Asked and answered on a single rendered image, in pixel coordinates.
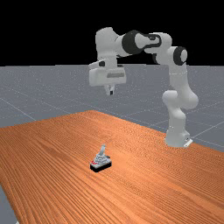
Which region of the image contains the grey toggle switch black base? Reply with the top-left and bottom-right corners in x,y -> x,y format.
89,144 -> 113,172

